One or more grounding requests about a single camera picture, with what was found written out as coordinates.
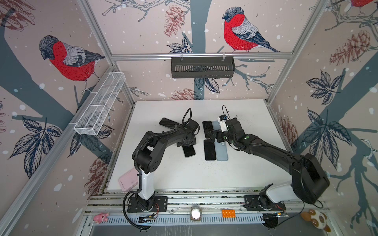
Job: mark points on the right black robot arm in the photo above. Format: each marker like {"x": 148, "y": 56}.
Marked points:
{"x": 308, "y": 179}

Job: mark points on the light-blue phone case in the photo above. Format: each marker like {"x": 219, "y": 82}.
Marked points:
{"x": 221, "y": 151}

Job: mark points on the grey-blue phone case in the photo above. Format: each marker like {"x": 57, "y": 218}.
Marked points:
{"x": 216, "y": 126}

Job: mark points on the round silver button light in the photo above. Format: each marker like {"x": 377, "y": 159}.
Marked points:
{"x": 196, "y": 214}

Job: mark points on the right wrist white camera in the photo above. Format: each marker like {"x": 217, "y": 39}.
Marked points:
{"x": 222, "y": 123}

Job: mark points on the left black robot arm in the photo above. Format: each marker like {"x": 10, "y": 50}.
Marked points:
{"x": 148, "y": 156}

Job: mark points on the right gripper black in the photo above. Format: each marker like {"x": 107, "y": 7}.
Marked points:
{"x": 214, "y": 133}

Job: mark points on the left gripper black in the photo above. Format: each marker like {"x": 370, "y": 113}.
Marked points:
{"x": 193, "y": 142}

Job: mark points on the orange toy brick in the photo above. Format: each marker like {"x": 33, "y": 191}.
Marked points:
{"x": 228, "y": 213}

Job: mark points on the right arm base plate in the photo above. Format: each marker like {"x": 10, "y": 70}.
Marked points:
{"x": 254, "y": 203}

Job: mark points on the pink plush toy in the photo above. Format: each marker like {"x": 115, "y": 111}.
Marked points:
{"x": 101, "y": 218}

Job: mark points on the black wall basket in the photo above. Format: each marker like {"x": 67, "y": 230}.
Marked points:
{"x": 202, "y": 67}

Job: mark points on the pink phone case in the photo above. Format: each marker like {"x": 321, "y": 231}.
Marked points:
{"x": 128, "y": 180}

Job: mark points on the black phone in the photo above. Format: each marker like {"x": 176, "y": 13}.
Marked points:
{"x": 189, "y": 151}
{"x": 168, "y": 123}
{"x": 207, "y": 128}

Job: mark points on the brown white plush toy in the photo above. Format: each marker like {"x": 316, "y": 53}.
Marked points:
{"x": 317, "y": 218}

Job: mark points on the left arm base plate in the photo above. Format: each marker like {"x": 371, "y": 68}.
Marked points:
{"x": 159, "y": 204}

